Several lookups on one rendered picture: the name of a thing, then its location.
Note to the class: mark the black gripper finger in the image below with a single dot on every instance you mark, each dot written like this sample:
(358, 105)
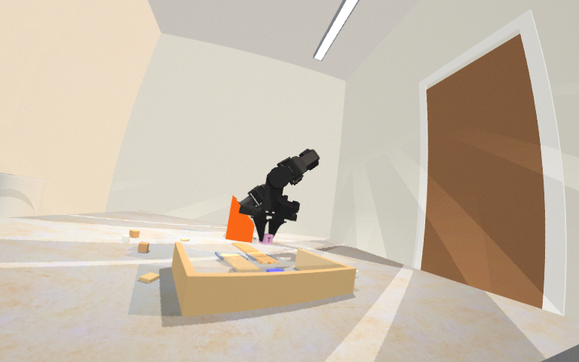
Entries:
(273, 226)
(260, 226)

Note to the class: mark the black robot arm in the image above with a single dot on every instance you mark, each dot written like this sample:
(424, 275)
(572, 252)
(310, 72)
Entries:
(288, 170)

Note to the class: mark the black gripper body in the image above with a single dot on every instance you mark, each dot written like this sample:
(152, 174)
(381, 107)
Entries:
(260, 210)

